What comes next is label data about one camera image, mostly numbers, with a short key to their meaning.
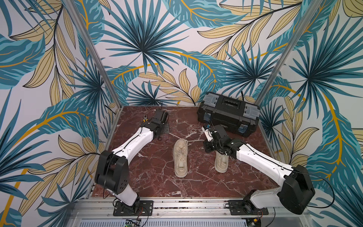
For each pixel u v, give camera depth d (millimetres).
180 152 874
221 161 838
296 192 409
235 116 933
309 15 714
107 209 743
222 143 623
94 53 849
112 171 434
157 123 665
